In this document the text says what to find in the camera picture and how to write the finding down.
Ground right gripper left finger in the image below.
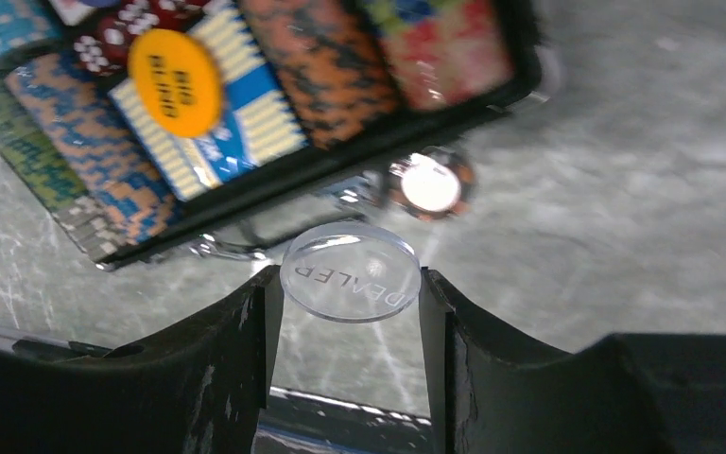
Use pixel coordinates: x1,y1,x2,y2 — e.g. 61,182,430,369
0,266,284,453

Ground orange big blind button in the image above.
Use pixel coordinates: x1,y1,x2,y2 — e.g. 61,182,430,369
128,28,224,138

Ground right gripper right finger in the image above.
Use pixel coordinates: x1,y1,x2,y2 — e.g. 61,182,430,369
419,269,726,453

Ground blue orange chip stack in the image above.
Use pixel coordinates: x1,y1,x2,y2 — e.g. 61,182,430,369
5,52,182,244

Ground blue Texas Hold'em card deck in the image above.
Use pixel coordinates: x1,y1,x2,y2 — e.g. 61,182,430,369
109,1,308,201

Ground green chip stack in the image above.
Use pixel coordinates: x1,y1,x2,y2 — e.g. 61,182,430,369
0,72,125,263

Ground single chip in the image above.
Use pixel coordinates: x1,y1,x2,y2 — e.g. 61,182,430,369
387,146,476,221

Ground clear dealer button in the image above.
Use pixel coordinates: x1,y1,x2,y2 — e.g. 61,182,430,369
280,221,422,323

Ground brown orange chip stack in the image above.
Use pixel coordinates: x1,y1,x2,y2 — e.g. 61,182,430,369
239,0,400,149

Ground black poker chip case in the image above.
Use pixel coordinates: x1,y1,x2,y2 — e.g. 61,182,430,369
0,1,556,270

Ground light blue chip stack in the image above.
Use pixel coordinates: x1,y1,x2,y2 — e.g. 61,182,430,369
0,0,62,69

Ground red white chip stack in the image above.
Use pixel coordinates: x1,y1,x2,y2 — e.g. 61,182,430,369
361,0,514,111

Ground red dice pair in case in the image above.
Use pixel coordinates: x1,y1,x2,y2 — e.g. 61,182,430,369
73,0,207,77

